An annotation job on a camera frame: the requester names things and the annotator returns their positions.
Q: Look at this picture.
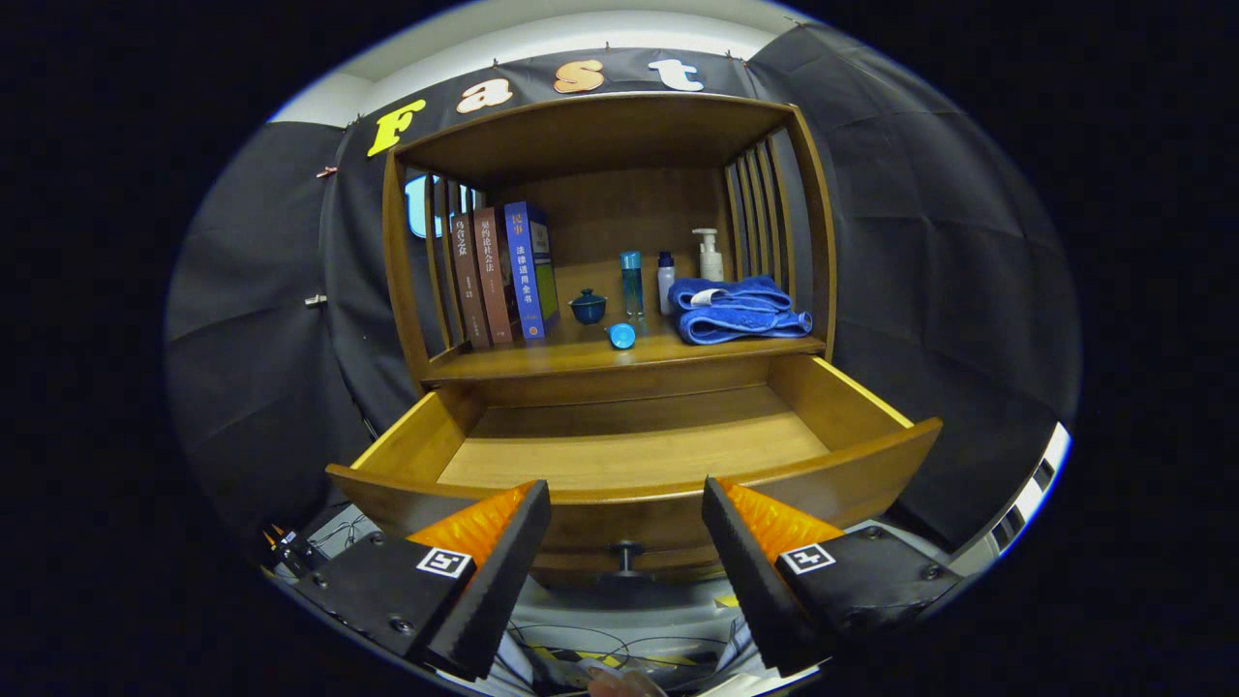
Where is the reddish brown book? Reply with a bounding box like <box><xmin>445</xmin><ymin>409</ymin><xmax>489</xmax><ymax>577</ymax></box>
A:
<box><xmin>472</xmin><ymin>206</ymin><xmax>524</xmax><ymax>346</ymax></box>

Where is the tangle of floor cables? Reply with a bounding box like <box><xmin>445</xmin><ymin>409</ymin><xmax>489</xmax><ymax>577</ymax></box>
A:
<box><xmin>503</xmin><ymin>620</ymin><xmax>756</xmax><ymax>693</ymax></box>

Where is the white furniture edge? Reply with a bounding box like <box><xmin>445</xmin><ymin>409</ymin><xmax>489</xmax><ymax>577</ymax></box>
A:
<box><xmin>949</xmin><ymin>421</ymin><xmax>1073</xmax><ymax>577</ymax></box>

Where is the black backdrop cloth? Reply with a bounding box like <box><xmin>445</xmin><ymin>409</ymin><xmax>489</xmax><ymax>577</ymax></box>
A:
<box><xmin>165</xmin><ymin>21</ymin><xmax>1080</xmax><ymax>553</ymax></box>

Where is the wooden cabinet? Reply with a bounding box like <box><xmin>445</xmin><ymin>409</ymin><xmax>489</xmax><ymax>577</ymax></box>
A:
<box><xmin>382</xmin><ymin>92</ymin><xmax>838</xmax><ymax>398</ymax></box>

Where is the wooden drawer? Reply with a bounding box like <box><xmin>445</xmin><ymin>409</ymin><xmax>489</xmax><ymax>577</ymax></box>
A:
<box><xmin>326</xmin><ymin>353</ymin><xmax>943</xmax><ymax>587</ymax></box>

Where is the teal glass bottle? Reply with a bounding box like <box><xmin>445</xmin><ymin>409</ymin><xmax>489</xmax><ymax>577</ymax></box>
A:
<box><xmin>619</xmin><ymin>251</ymin><xmax>645</xmax><ymax>318</ymax></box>

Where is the white pump bottle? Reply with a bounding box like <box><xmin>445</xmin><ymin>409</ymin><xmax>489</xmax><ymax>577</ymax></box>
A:
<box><xmin>691</xmin><ymin>227</ymin><xmax>724</xmax><ymax>283</ymax></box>

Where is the blue book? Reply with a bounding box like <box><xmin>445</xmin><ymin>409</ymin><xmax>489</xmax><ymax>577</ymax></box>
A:
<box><xmin>503</xmin><ymin>200</ymin><xmax>560</xmax><ymax>342</ymax></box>

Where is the blue towel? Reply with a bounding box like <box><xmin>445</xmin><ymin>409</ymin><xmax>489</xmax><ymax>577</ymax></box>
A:
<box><xmin>668</xmin><ymin>275</ymin><xmax>814</xmax><ymax>346</ymax></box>

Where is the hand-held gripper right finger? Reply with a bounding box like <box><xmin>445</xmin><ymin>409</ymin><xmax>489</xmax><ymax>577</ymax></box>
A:
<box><xmin>702</xmin><ymin>476</ymin><xmax>969</xmax><ymax>679</ymax></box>

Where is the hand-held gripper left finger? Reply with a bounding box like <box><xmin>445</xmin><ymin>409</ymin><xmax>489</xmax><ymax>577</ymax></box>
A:
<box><xmin>290</xmin><ymin>479</ymin><xmax>553</xmax><ymax>682</ymax></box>

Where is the dark brown book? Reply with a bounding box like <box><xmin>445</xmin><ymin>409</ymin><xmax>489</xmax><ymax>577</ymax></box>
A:
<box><xmin>450</xmin><ymin>211</ymin><xmax>492</xmax><ymax>349</ymax></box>

